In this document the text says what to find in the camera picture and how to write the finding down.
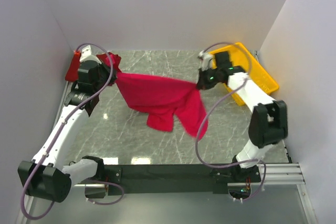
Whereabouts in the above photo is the pink t-shirt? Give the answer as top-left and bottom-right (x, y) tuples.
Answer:
(109, 53), (206, 137)

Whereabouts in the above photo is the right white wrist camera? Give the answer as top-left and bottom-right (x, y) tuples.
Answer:
(198, 51), (214, 71)

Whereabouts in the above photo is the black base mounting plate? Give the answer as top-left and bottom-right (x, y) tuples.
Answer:
(103, 164), (261, 194)

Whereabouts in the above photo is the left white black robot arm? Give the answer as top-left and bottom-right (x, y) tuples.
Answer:
(18, 60), (116, 202)

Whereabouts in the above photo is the folded dark red t-shirt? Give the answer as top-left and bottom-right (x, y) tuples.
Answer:
(65, 51), (81, 82)

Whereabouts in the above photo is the yellow plastic tray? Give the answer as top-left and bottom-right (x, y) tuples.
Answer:
(203, 42), (279, 104)

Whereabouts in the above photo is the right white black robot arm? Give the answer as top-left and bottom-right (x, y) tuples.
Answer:
(196, 51), (288, 182)

